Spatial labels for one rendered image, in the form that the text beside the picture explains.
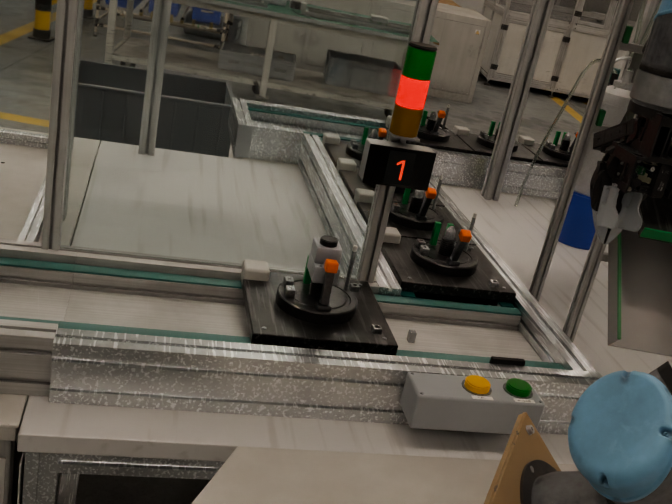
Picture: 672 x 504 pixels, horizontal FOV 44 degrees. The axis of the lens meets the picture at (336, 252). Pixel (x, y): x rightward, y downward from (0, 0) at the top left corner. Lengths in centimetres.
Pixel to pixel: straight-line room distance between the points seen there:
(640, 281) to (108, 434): 96
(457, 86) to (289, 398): 778
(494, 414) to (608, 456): 50
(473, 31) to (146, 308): 764
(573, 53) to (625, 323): 917
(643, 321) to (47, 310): 103
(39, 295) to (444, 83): 769
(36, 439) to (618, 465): 78
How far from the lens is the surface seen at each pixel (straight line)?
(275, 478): 121
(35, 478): 130
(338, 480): 123
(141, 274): 151
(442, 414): 130
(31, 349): 129
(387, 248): 175
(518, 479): 102
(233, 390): 130
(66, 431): 125
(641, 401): 85
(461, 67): 893
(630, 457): 84
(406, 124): 145
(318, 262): 139
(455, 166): 270
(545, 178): 282
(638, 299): 161
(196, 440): 125
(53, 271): 151
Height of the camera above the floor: 160
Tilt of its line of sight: 22 degrees down
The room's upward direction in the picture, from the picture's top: 12 degrees clockwise
